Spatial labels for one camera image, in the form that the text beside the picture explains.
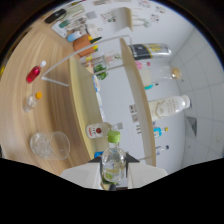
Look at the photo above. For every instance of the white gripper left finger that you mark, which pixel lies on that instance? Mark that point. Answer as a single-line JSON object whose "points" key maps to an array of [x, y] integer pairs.
{"points": [[83, 175]]}

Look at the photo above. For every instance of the tall black silver can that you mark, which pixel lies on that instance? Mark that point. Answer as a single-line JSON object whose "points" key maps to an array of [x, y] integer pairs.
{"points": [[150, 51]]}

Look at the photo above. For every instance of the clear bottle red label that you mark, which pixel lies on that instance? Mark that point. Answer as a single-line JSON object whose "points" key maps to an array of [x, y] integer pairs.
{"points": [[98, 130]]}

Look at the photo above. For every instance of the small pink bottle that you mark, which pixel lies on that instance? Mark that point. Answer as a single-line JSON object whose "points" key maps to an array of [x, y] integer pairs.
{"points": [[141, 65]]}

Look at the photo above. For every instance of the potted green plant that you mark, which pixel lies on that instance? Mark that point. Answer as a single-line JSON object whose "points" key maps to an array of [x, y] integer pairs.
{"points": [[100, 71]]}

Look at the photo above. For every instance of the blue rim bowl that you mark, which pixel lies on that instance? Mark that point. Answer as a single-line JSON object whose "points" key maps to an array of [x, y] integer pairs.
{"points": [[96, 83]]}

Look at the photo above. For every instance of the glass jar cork lid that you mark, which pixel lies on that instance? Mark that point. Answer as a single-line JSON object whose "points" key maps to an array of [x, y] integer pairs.
{"points": [[161, 74]]}

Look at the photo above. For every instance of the wooden wall shelf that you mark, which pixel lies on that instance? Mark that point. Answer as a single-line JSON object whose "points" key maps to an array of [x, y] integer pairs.
{"points": [[125, 18]]}

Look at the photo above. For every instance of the white bowl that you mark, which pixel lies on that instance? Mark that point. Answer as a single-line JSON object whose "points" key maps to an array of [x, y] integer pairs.
{"points": [[99, 100], [102, 114]]}

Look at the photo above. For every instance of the light blue bottle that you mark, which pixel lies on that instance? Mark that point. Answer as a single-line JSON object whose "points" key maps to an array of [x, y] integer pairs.
{"points": [[160, 132]]}

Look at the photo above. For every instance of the small teal bottle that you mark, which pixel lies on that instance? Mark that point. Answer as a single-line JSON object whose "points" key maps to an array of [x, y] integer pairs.
{"points": [[150, 87]]}

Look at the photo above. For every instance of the white frame wooden shelf rack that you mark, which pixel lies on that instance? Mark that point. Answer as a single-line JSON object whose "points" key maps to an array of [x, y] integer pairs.
{"points": [[85, 110]]}

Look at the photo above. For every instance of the clear glass cup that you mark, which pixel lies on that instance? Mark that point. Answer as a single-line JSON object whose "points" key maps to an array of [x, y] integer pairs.
{"points": [[50, 145]]}

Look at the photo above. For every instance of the clear bottle blue cap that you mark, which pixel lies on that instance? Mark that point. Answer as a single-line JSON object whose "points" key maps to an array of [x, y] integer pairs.
{"points": [[162, 150]]}

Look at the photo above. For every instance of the black kettle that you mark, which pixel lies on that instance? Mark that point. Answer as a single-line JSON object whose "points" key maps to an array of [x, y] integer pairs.
{"points": [[55, 16]]}

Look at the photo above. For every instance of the large white bottle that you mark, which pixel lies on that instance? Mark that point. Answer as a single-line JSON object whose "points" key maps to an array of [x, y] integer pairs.
{"points": [[168, 108]]}

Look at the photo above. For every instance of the red liquid bottle white cap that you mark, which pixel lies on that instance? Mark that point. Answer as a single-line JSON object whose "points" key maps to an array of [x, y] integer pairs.
{"points": [[33, 74]]}

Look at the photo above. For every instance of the white kitchen scale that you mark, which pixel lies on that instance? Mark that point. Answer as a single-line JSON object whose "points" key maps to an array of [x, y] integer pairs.
{"points": [[60, 30]]}

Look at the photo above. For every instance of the orange basket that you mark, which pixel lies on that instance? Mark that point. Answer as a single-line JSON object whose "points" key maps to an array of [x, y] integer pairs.
{"points": [[83, 45]]}

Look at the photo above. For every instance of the clear bottle green cap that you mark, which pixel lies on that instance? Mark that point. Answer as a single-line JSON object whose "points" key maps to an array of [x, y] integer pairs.
{"points": [[114, 160]]}

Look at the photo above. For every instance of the small blue white bottle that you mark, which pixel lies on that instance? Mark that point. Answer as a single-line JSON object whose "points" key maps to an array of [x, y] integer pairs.
{"points": [[74, 36]]}

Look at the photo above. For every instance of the clear bottle orange cap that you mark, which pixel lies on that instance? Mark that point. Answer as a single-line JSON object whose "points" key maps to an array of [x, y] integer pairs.
{"points": [[30, 102]]}

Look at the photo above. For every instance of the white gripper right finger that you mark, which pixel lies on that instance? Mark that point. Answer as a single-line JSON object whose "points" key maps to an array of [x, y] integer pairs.
{"points": [[148, 173]]}

